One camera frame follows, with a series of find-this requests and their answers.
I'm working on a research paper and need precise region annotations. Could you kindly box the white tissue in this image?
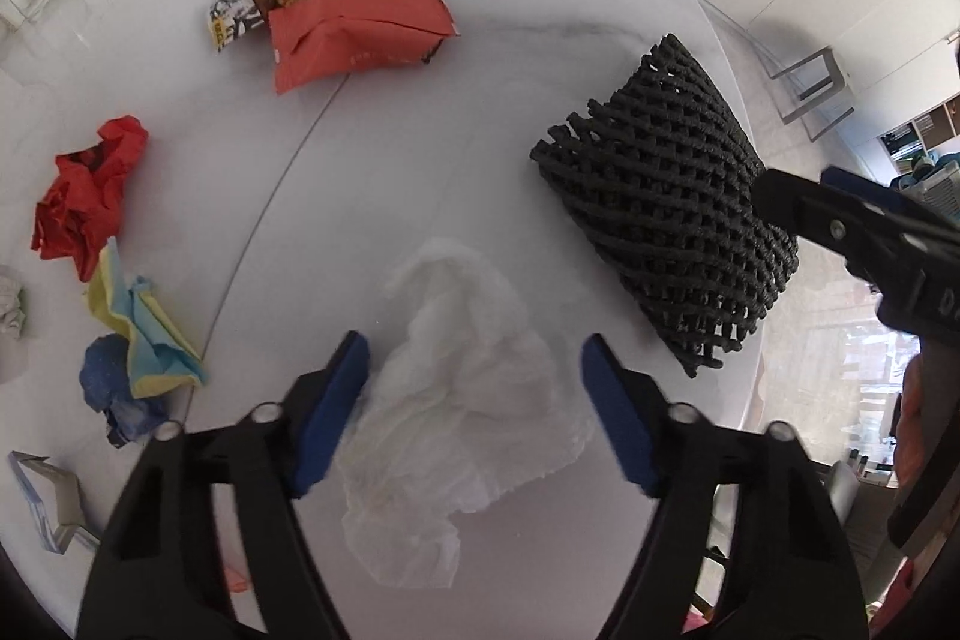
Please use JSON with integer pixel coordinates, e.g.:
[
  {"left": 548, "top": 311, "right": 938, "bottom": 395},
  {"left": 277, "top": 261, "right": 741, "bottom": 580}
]
[{"left": 337, "top": 239, "right": 594, "bottom": 590}]

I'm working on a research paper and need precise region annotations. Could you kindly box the black mesh basket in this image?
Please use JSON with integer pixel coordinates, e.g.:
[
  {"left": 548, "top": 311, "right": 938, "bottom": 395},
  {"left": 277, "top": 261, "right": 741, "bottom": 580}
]
[{"left": 530, "top": 34, "right": 799, "bottom": 375}]

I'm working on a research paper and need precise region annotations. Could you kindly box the red paper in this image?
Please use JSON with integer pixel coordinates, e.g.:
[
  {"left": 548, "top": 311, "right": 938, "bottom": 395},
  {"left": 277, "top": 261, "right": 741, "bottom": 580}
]
[{"left": 31, "top": 115, "right": 149, "bottom": 283}]

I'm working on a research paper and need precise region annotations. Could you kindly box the metal stool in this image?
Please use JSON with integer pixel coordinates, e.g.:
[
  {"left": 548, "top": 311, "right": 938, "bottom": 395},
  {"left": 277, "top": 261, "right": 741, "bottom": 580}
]
[{"left": 768, "top": 47, "right": 856, "bottom": 143}]

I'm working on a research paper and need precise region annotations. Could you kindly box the yellow blue crumpled paper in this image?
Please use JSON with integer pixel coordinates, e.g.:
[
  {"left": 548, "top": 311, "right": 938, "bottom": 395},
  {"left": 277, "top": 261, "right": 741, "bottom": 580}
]
[{"left": 85, "top": 237, "right": 206, "bottom": 399}]

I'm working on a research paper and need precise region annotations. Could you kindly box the dark blue crumpled paper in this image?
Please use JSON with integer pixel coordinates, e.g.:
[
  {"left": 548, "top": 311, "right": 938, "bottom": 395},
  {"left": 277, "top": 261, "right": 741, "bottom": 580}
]
[{"left": 78, "top": 335, "right": 167, "bottom": 448}]

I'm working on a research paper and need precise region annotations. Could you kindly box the blue printed carton box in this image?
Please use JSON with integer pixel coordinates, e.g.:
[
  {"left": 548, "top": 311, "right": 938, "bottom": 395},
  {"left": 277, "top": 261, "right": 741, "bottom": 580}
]
[{"left": 7, "top": 450, "right": 99, "bottom": 555}]

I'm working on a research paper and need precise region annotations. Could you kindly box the small grey crumpled paper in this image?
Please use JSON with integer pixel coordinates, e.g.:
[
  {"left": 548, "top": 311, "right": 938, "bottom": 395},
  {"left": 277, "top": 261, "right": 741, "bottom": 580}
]
[{"left": 0, "top": 266, "right": 26, "bottom": 339}]

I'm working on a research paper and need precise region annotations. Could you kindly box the red paper packet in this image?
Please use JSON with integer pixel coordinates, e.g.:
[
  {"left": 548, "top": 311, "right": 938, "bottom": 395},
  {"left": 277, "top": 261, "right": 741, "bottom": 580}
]
[{"left": 268, "top": 0, "right": 457, "bottom": 94}]

